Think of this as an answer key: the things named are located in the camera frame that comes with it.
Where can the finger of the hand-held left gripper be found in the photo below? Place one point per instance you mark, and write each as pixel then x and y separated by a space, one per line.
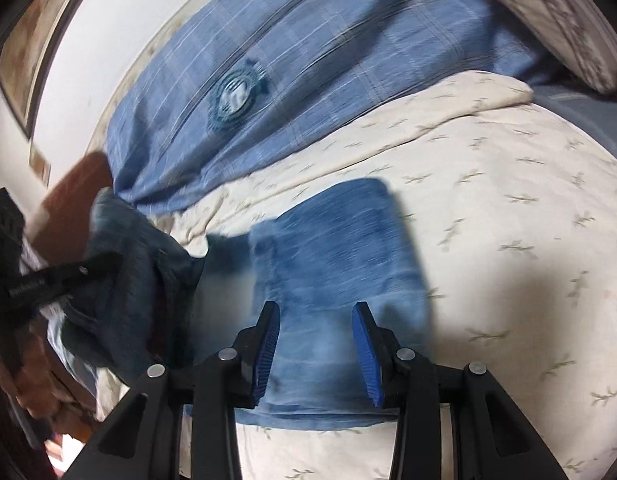
pixel 78 271

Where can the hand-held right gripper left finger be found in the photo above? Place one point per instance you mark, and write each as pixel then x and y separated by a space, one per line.
pixel 268 355

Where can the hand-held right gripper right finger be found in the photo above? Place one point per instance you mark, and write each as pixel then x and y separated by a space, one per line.
pixel 368 360

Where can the blue denim pants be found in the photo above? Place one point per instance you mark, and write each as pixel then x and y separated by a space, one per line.
pixel 328 260

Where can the small framed picture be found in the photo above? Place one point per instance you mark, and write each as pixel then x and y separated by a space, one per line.
pixel 39 162

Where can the brown upholstered headboard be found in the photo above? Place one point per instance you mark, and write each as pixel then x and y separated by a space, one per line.
pixel 73 195

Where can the cream leaf-print bed sheet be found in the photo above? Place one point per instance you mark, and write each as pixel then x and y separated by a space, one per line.
pixel 488 260

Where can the large framed picture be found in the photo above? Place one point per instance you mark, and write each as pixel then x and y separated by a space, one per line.
pixel 23 60

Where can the blue plaid blanket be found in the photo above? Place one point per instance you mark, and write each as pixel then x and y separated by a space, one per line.
pixel 313 60

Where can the grey-blue bed sheet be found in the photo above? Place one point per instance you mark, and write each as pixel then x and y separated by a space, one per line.
pixel 583 110

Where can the striped floral pillow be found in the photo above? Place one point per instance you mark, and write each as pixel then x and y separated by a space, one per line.
pixel 553 5

